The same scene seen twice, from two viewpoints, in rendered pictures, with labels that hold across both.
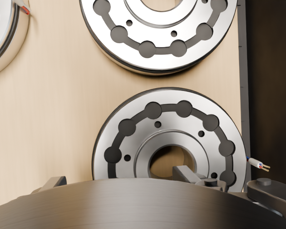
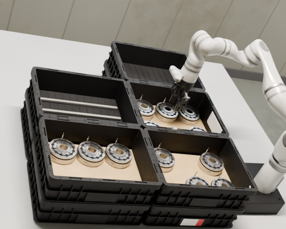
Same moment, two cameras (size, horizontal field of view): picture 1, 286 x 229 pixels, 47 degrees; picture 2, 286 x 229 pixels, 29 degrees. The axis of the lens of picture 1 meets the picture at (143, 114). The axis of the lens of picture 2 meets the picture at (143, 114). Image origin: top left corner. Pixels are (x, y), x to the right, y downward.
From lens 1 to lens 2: 2.21 m
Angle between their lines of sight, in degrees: 51
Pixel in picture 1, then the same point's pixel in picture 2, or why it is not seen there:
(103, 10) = (148, 113)
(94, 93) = (157, 121)
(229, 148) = (162, 103)
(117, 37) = (150, 112)
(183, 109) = (159, 107)
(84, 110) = (160, 122)
